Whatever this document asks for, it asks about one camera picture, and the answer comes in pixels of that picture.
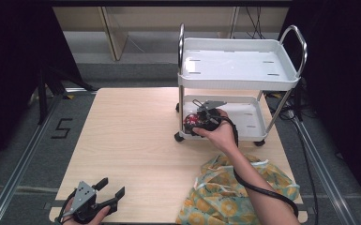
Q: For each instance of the white two-tier trolley cart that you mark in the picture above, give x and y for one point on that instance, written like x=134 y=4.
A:
x=234 y=67

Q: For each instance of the green yellow floral cloth bag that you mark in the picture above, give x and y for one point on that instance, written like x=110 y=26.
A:
x=212 y=193

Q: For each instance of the light wooden cabinet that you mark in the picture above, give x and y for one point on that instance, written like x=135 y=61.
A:
x=114 y=34

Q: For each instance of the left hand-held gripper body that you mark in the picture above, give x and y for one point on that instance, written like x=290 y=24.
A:
x=84 y=197

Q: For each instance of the person's right hand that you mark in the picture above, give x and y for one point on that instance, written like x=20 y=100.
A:
x=225 y=134

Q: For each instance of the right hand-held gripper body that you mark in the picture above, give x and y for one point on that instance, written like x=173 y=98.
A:
x=209 y=117

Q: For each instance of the black metal stand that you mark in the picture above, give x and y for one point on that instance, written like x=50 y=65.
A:
x=42 y=93

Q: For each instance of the person's left hand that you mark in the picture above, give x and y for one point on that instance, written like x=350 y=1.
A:
x=101 y=214

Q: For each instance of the metal floor rail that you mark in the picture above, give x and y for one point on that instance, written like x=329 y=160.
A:
x=322 y=168
x=18 y=168

